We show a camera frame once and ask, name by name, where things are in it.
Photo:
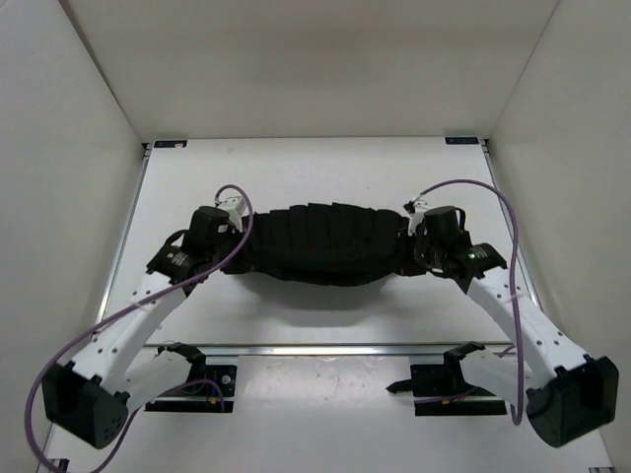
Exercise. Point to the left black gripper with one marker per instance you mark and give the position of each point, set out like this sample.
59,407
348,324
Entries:
231,229

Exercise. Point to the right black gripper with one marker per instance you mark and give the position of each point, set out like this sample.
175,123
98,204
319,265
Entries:
422,234

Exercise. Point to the black pleated skirt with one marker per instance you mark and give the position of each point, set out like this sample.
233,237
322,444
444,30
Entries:
334,244

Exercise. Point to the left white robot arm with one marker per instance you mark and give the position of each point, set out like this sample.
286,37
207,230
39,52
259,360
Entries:
93,395

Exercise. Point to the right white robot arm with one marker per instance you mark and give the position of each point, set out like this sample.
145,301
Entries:
565,392

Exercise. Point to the left blue corner label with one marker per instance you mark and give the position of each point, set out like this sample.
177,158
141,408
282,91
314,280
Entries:
170,144

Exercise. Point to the blue corner label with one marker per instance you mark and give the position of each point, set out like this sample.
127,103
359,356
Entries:
462,141
170,144

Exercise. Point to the right blue corner label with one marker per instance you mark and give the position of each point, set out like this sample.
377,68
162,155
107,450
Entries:
462,141

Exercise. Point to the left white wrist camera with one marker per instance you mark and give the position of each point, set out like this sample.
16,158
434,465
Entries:
235,207

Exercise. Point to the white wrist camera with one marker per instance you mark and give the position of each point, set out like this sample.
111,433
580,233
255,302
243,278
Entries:
235,207
416,210

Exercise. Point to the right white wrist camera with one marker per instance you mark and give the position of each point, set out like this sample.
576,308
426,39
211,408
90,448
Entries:
416,210

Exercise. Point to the aluminium table rail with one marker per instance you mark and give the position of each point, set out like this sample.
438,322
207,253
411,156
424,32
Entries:
325,350

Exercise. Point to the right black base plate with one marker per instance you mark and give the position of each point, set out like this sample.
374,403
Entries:
437,393

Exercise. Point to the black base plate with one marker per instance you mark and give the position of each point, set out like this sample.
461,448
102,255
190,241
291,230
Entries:
214,397
437,393

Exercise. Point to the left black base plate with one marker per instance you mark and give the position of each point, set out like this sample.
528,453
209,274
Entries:
214,397

